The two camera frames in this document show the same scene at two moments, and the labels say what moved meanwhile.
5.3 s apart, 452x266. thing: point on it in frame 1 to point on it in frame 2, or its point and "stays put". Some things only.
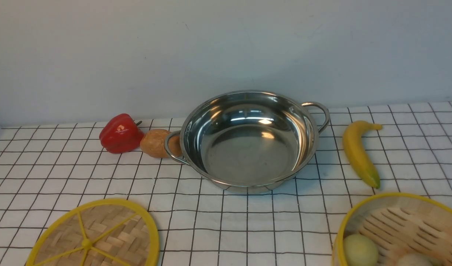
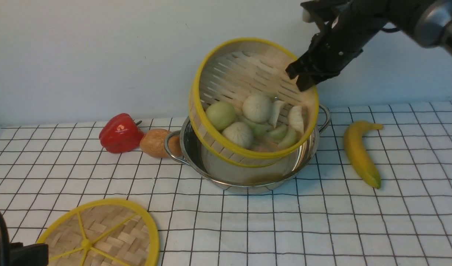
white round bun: [414, 259] to [257, 108]
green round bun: [358, 251] to [219, 114]
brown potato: [152, 143] stays put
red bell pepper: [120, 133] stays put
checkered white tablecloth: [35, 169] stays put
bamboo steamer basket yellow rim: [402, 223] to [243, 105]
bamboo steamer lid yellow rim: [107, 232] stays put
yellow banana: [356, 152] stays put
